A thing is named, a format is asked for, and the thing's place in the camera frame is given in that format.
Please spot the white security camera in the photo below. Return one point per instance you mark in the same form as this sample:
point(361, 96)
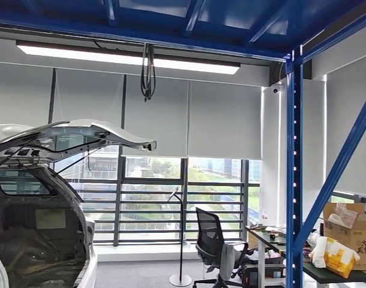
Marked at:
point(275, 90)

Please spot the black mesh office chair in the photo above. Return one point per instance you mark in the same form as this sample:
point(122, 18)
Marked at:
point(208, 234)

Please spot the black floor stand white base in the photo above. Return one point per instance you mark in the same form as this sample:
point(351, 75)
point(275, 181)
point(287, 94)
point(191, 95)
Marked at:
point(180, 280)

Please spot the white yellow plastic bag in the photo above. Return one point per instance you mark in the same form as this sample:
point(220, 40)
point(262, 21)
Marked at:
point(336, 258)

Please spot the grey roller blind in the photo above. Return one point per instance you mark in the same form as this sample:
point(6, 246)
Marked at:
point(345, 119)
point(225, 119)
point(87, 99)
point(158, 119)
point(20, 95)

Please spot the white car body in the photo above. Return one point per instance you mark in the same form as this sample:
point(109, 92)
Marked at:
point(111, 133)

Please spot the blue steel shelf rack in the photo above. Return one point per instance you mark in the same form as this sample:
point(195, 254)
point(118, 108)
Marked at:
point(298, 159)

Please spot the grey cloth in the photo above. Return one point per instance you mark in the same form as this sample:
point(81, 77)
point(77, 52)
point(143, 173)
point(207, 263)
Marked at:
point(227, 260)

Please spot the black equipment case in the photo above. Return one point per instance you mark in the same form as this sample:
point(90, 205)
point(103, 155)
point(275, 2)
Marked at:
point(261, 274)

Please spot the printed cardboard box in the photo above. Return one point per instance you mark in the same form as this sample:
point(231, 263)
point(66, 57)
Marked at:
point(363, 246)

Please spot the clear plastic wrap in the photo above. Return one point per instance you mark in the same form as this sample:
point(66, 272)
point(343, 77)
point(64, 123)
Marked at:
point(345, 214)

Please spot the clear bottle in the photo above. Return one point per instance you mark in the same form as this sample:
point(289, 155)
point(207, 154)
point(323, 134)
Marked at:
point(264, 216)

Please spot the dark-topped desk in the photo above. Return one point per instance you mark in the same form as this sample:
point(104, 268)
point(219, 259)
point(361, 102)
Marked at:
point(324, 275)

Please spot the grey window railing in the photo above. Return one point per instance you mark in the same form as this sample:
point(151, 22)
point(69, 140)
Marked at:
point(213, 184)

